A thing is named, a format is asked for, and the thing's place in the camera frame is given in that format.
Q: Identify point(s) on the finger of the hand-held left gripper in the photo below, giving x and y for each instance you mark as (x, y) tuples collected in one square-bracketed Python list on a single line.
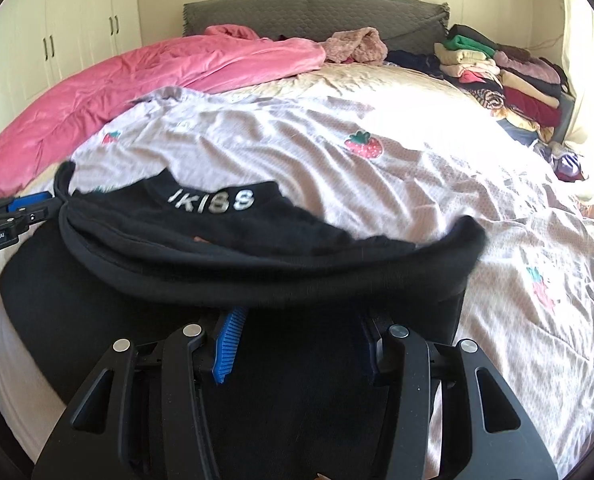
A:
[(27, 201), (39, 214)]

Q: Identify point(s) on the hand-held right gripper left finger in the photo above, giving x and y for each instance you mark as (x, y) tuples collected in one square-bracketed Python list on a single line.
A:
[(227, 350)]

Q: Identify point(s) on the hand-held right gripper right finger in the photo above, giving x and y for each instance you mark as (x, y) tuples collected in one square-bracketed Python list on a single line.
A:
[(369, 357)]

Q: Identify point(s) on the black sweater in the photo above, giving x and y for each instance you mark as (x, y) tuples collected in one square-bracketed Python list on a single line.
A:
[(227, 260)]

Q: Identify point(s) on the stack of folded clothes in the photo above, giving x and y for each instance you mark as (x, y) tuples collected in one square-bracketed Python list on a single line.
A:
[(517, 80)]

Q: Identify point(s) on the pink quilt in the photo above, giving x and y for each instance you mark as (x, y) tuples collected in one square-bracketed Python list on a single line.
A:
[(102, 90)]

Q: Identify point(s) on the white wardrobe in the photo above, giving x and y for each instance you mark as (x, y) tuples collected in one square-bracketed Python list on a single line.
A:
[(77, 20)]

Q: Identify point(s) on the pale pink printed blanket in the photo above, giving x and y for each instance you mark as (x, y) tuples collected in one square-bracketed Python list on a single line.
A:
[(327, 160)]

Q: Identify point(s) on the beige bed sheet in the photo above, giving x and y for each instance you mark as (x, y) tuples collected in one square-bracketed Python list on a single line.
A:
[(377, 85)]

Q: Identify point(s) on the purple cloth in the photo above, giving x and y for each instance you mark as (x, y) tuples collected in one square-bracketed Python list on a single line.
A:
[(564, 165)]

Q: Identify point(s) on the dark navy garment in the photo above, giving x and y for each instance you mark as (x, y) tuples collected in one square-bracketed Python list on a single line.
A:
[(412, 62)]

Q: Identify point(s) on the grey padded headboard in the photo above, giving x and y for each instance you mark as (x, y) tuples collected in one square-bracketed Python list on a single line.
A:
[(277, 15)]

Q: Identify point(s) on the pink fluffy garment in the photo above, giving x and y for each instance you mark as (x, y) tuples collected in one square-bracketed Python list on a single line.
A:
[(357, 45)]

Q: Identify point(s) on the white curtain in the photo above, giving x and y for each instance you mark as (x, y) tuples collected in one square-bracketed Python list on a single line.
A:
[(592, 85)]

